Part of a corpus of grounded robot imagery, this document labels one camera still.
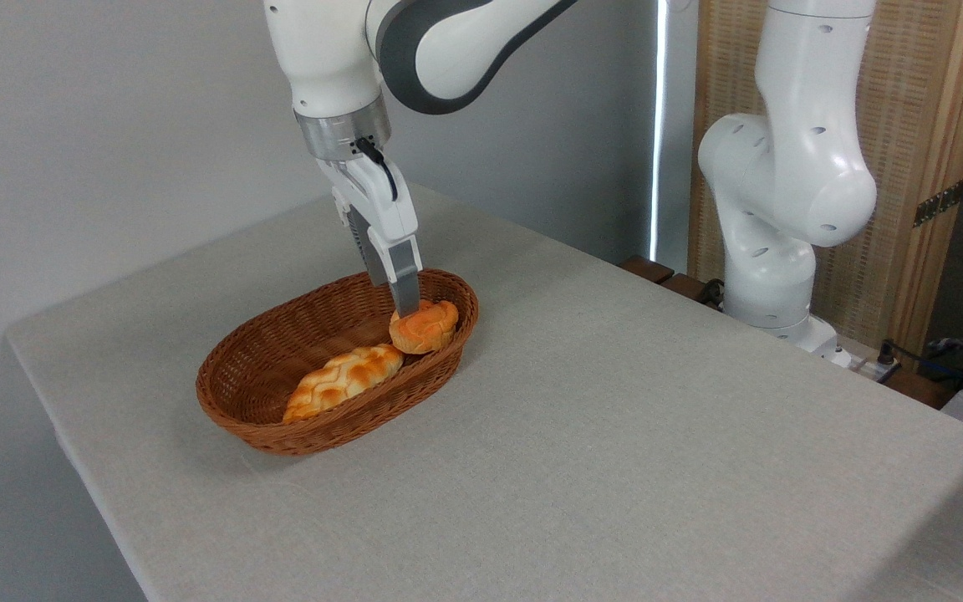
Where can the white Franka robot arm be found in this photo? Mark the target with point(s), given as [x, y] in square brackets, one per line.
[323, 50]

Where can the long braided bread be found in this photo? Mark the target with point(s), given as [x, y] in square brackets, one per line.
[339, 380]

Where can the brown oval wicker basket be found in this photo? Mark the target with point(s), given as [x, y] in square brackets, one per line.
[264, 351]

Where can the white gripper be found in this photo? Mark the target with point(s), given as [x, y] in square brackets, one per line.
[373, 205]

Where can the grey tablecloth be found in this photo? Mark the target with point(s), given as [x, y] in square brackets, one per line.
[615, 418]

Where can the dark metal screen hinge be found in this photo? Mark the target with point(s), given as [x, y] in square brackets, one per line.
[940, 203]

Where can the round orange bread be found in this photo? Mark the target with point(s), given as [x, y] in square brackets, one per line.
[427, 330]

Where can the dark brown wooden block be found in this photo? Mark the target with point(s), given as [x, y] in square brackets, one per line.
[686, 288]
[644, 268]

